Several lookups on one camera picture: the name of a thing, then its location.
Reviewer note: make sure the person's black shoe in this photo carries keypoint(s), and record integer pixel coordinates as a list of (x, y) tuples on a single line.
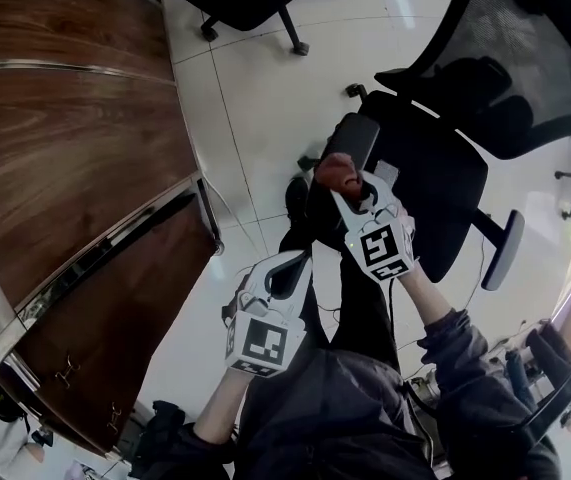
[(296, 198)]

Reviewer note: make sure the reddish-brown cloth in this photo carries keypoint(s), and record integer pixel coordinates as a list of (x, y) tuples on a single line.
[(337, 175)]

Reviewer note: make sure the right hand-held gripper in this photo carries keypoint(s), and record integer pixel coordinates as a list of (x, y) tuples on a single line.
[(380, 250)]

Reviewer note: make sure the dark wooden desk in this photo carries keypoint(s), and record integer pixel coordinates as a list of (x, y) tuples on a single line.
[(65, 143)]

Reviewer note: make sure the black head-worn rig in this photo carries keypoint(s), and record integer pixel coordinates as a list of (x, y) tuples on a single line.
[(560, 403)]

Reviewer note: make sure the person's grey jacket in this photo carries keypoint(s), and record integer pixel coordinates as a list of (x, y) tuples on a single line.
[(340, 418)]

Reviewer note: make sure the black chair armrest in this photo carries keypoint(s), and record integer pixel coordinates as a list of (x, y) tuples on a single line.
[(352, 135), (505, 248)]

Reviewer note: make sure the person's right forearm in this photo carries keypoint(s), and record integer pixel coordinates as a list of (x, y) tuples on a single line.
[(425, 298)]

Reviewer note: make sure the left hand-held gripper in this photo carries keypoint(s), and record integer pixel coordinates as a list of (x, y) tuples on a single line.
[(265, 343)]

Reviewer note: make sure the black bag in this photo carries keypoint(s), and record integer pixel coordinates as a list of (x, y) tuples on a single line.
[(165, 433)]

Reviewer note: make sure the person's right hand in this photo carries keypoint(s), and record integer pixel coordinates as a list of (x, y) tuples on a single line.
[(407, 220)]

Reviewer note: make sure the black mesh office chair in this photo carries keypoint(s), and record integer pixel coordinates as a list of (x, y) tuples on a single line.
[(425, 178)]

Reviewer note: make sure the person's left forearm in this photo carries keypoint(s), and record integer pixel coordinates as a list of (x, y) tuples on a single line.
[(225, 403)]

